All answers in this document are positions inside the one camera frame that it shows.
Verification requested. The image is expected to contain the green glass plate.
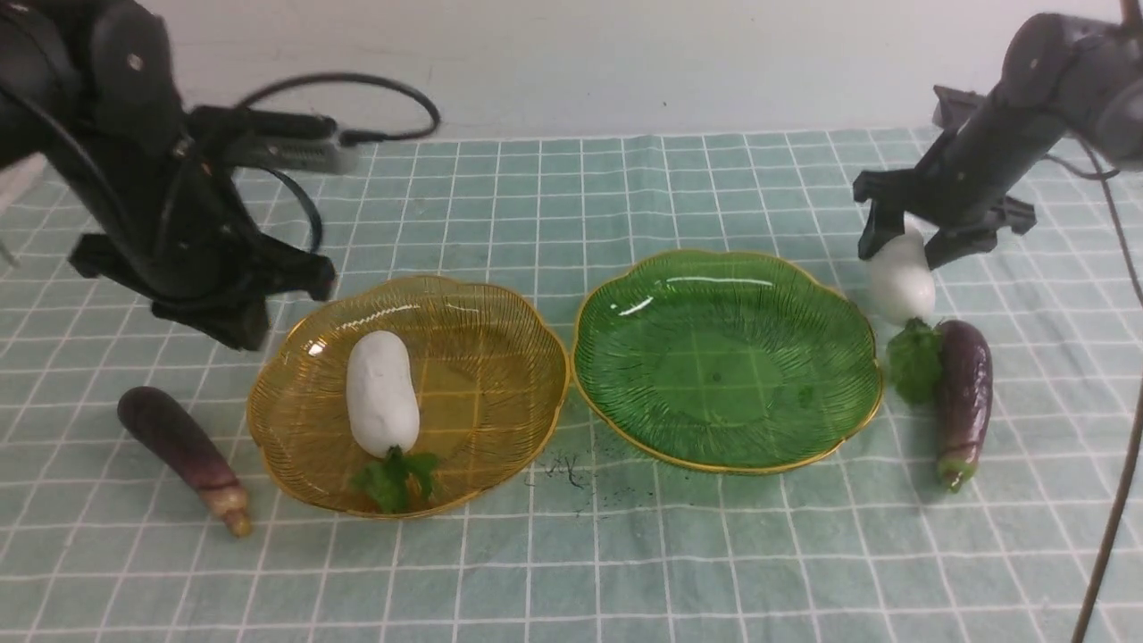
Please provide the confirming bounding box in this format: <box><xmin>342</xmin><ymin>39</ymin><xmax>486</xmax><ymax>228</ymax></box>
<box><xmin>572</xmin><ymin>249</ymin><xmax>886</xmax><ymax>475</ymax></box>

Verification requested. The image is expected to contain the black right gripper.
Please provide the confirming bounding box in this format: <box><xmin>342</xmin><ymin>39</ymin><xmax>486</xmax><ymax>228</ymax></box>
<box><xmin>853</xmin><ymin>86</ymin><xmax>1066</xmax><ymax>271</ymax></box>

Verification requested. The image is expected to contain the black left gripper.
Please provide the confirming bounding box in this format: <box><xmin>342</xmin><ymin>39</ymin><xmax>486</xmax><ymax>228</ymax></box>
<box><xmin>67</xmin><ymin>143</ymin><xmax>338</xmax><ymax>353</ymax></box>

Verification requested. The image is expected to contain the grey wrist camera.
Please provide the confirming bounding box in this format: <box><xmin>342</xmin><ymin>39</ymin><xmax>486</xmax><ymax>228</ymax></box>
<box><xmin>187</xmin><ymin>105</ymin><xmax>361</xmax><ymax>175</ymax></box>

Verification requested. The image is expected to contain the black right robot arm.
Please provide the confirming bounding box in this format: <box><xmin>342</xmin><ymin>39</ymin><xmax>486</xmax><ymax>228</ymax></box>
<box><xmin>853</xmin><ymin>1</ymin><xmax>1142</xmax><ymax>270</ymax></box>

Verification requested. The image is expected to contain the purple eggplant tan stem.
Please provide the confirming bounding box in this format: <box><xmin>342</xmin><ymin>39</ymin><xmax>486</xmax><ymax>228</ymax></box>
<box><xmin>117</xmin><ymin>386</ymin><xmax>253</xmax><ymax>539</ymax></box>

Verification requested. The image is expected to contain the purple eggplant green stem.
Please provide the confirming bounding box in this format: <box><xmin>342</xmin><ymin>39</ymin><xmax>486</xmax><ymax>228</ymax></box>
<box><xmin>936</xmin><ymin>319</ymin><xmax>996</xmax><ymax>493</ymax></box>

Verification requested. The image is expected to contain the amber glass plate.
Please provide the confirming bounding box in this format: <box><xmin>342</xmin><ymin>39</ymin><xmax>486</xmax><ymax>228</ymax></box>
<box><xmin>246</xmin><ymin>274</ymin><xmax>572</xmax><ymax>520</ymax></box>

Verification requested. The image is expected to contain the white radish with green leaves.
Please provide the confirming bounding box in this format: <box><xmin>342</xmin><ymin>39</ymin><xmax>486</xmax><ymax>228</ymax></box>
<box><xmin>868</xmin><ymin>220</ymin><xmax>942</xmax><ymax>405</ymax></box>

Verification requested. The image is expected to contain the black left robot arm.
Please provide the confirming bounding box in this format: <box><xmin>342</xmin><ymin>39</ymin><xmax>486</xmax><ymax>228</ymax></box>
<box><xmin>1</xmin><ymin>1</ymin><xmax>338</xmax><ymax>351</ymax></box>

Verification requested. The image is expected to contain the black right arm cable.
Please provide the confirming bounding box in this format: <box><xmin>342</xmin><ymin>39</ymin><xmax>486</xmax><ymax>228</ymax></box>
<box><xmin>1045</xmin><ymin>134</ymin><xmax>1143</xmax><ymax>643</ymax></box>

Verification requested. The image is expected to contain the black camera cable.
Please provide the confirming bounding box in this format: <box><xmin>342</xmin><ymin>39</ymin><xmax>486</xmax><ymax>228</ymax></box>
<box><xmin>234</xmin><ymin>72</ymin><xmax>442</xmax><ymax>255</ymax></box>

